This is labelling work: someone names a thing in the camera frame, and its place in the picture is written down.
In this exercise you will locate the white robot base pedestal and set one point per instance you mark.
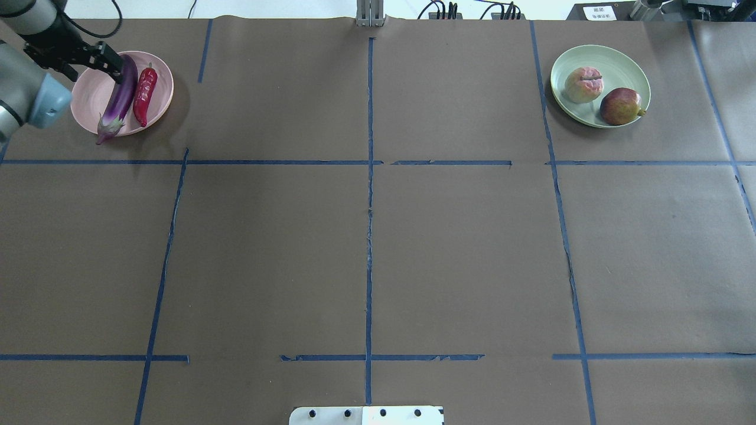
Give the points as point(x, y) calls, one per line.
point(368, 415)

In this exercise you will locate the white label card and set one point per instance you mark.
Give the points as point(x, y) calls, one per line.
point(601, 12)

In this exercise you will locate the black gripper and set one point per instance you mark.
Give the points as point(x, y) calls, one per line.
point(55, 41)

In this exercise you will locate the pink green peach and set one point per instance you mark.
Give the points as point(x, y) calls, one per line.
point(584, 85)

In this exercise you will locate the aluminium frame post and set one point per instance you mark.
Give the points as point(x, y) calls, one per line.
point(370, 13)

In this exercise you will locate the purple eggplant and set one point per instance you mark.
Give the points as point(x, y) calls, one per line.
point(113, 118)

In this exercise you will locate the red chili pepper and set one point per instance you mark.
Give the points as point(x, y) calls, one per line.
point(144, 92)

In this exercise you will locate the green plate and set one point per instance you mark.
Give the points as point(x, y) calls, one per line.
point(618, 72)

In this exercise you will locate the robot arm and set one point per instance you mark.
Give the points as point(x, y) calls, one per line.
point(29, 95)

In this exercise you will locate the red green pomegranate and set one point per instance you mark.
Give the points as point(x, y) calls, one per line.
point(621, 106)

